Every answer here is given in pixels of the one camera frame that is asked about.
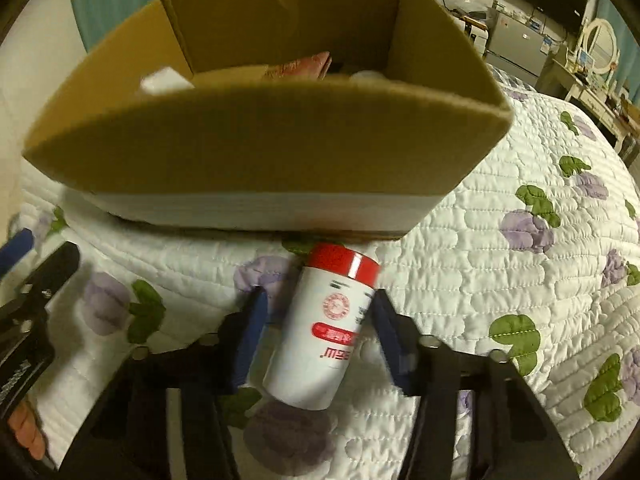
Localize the white red-capped bottle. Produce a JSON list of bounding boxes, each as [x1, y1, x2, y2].
[[264, 243, 380, 411]]

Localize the white small box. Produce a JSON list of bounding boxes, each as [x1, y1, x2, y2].
[[140, 67, 194, 96]]

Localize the person's left hand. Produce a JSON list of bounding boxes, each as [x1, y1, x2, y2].
[[8, 400, 47, 460]]

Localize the white floral quilt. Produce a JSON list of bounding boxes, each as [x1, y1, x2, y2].
[[17, 90, 639, 479]]

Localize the brown cardboard box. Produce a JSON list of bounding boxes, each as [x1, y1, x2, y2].
[[23, 0, 513, 240]]

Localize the white dressing table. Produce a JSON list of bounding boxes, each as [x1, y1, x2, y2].
[[535, 55, 639, 166]]

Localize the teal right curtain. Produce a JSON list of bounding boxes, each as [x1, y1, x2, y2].
[[597, 0, 640, 106]]

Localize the white round object in box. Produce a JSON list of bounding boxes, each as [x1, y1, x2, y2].
[[350, 70, 386, 81]]

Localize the grey small refrigerator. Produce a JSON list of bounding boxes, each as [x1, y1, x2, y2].
[[485, 11, 550, 86]]

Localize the white oval mirror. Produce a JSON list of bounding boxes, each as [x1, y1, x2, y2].
[[579, 18, 620, 75]]

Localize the white suitcase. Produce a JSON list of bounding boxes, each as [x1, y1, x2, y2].
[[451, 10, 489, 58]]

